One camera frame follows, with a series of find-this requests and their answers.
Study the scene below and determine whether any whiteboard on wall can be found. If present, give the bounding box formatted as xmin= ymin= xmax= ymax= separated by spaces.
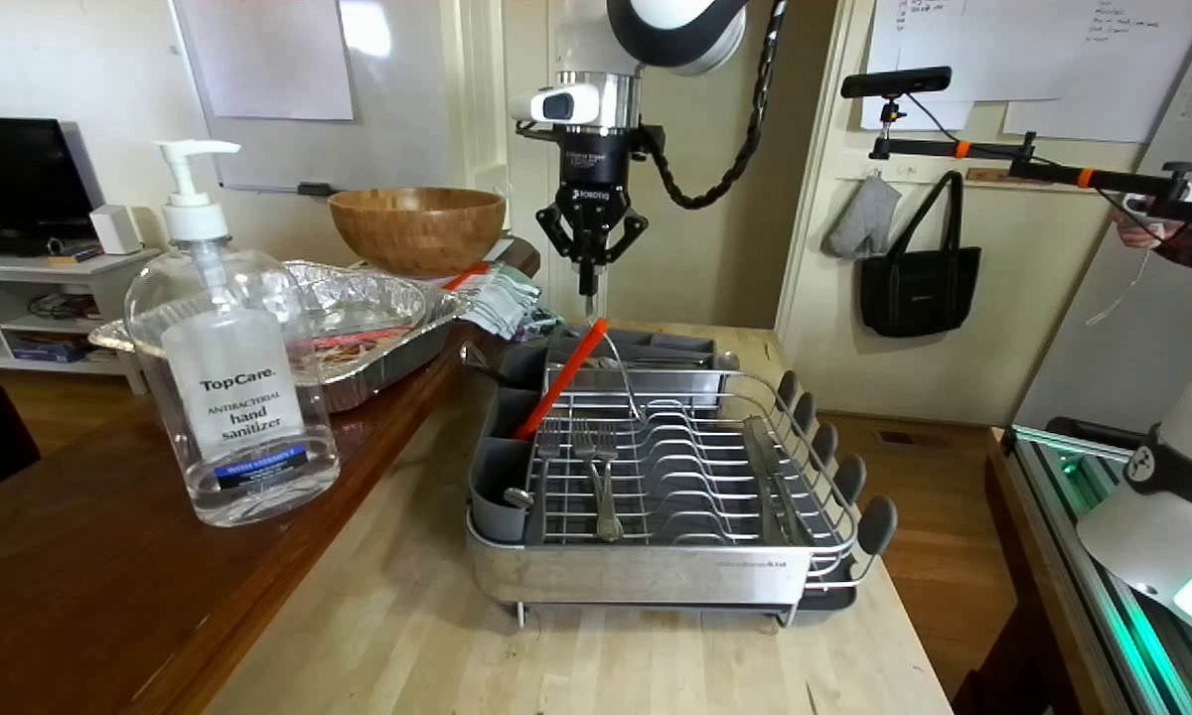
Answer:
xmin=171 ymin=0 xmax=458 ymax=193

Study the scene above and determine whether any black monitor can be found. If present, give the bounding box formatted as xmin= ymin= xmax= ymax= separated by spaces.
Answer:
xmin=0 ymin=118 xmax=101 ymax=253

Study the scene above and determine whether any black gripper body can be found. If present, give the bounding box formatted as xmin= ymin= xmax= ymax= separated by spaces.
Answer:
xmin=538 ymin=132 xmax=649 ymax=244

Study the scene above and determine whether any striped dish towel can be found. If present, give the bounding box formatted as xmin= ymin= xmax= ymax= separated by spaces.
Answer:
xmin=462 ymin=267 xmax=539 ymax=339

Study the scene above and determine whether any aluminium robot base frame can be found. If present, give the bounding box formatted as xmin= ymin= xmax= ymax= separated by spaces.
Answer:
xmin=1004 ymin=426 xmax=1192 ymax=715

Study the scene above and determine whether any wooden bowl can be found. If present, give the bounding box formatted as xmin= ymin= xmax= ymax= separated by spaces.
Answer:
xmin=328 ymin=188 xmax=503 ymax=277

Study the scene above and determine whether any steel fork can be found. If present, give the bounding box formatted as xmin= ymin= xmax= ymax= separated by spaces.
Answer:
xmin=577 ymin=258 xmax=652 ymax=430
xmin=588 ymin=447 xmax=626 ymax=545

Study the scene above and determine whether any aluminium foil tray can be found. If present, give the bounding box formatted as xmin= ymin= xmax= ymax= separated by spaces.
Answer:
xmin=91 ymin=253 xmax=452 ymax=422

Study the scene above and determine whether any grey utensil organizer tray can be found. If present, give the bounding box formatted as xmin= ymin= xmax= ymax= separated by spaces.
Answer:
xmin=491 ymin=324 xmax=740 ymax=388

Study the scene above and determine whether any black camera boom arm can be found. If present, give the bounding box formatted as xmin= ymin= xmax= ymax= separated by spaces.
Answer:
xmin=841 ymin=67 xmax=1192 ymax=221

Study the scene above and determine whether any grey steel dish drying rack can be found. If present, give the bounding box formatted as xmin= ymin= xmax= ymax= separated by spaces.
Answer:
xmin=462 ymin=347 xmax=897 ymax=621

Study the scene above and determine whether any dark wooden side table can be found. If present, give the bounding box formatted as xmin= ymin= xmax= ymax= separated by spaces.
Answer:
xmin=0 ymin=233 xmax=543 ymax=715

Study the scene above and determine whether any black tote bag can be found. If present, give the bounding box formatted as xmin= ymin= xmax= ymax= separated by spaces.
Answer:
xmin=857 ymin=171 xmax=981 ymax=339

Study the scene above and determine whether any white shelf unit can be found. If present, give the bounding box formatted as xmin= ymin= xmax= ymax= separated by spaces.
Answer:
xmin=0 ymin=253 xmax=142 ymax=385

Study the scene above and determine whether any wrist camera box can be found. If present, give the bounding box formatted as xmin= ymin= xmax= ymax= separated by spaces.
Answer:
xmin=518 ymin=83 xmax=622 ymax=136

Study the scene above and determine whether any clear hand sanitizer pump bottle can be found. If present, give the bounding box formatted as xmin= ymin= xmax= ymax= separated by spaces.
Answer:
xmin=122 ymin=139 xmax=342 ymax=528

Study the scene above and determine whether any orange handled utensil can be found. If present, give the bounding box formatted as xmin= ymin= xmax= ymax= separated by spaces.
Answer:
xmin=511 ymin=316 xmax=609 ymax=440

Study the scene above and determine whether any grey oven mitt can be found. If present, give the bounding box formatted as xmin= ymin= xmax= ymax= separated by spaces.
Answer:
xmin=826 ymin=175 xmax=897 ymax=258

